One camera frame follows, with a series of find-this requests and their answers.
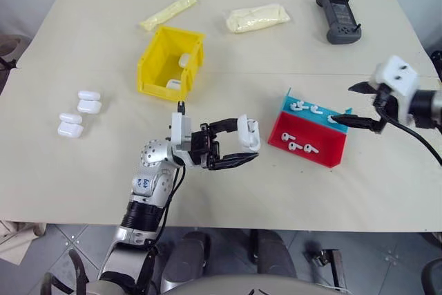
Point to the grey robot torso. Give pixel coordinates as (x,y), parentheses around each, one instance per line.
(214,286)

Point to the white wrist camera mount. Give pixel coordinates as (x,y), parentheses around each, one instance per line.
(397,75)
(180,132)

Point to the long pale yellow bag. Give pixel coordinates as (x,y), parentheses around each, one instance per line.
(169,11)

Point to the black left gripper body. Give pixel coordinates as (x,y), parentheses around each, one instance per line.
(203,148)

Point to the metal stand bracket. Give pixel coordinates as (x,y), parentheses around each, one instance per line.
(328,264)

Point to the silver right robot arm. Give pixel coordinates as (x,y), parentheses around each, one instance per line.
(428,105)

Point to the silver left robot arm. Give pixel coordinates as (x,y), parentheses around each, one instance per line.
(146,184)

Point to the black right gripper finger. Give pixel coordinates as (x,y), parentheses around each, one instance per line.
(359,121)
(364,87)

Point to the beige cloth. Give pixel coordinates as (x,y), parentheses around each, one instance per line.
(15,239)

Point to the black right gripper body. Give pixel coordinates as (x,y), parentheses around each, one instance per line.
(386,108)

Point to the dark chair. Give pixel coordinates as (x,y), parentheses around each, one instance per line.
(10,48)

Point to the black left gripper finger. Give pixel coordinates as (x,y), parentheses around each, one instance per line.
(235,161)
(224,125)

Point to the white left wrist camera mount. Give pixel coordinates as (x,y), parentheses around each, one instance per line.
(180,132)

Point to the white earbud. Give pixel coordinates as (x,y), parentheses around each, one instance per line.
(330,118)
(285,136)
(304,104)
(293,146)
(295,107)
(316,110)
(310,149)

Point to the closed white earbud case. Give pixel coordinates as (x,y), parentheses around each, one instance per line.
(173,84)
(185,60)

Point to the white earbud case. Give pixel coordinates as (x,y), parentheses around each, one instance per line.
(89,105)
(244,134)
(185,60)
(173,84)
(70,129)

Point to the black wheeled object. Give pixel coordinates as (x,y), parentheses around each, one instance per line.
(436,60)

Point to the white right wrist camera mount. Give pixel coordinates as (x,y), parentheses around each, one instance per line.
(397,75)

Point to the red and blue tray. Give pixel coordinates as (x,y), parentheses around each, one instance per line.
(310,136)

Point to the yellow plastic bin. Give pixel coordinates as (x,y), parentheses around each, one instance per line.
(155,60)

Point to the grey handheld remote controller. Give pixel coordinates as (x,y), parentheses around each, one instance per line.
(340,15)

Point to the wide pale yellow bag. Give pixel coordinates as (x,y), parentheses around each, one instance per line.
(257,18)

